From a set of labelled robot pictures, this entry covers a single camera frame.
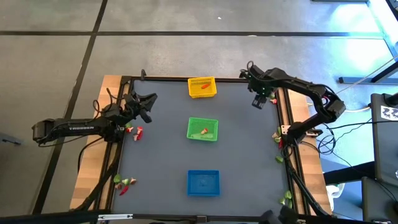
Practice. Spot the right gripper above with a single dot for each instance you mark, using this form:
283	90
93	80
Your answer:
261	85

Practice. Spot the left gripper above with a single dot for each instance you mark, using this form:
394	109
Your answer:
135	107

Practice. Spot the green toy chilli pepper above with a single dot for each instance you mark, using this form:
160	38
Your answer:
279	130

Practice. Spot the green cap toy mushroom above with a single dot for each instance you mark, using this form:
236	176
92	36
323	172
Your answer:
277	140
125	181
282	201

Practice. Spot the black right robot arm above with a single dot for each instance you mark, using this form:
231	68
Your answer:
311	88

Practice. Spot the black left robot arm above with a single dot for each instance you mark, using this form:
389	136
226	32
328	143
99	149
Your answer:
77	127

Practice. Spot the yellow plastic basket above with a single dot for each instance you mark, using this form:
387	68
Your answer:
194	91

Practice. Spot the green plastic basket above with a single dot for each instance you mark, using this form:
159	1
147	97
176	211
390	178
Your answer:
196	126

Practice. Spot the blue plastic basket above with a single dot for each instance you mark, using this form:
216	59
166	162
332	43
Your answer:
203	183

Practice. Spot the white floor object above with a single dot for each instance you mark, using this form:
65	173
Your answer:
335	191

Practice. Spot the black cabinet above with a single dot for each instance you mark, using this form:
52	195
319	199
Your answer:
379	202
384	140

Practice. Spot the black frame clamp hook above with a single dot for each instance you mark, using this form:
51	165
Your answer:
143	74

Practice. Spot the silver metal bracket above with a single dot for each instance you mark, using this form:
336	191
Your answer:
115	216

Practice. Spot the grey metal floor bracket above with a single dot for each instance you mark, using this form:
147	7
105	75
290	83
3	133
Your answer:
9	140

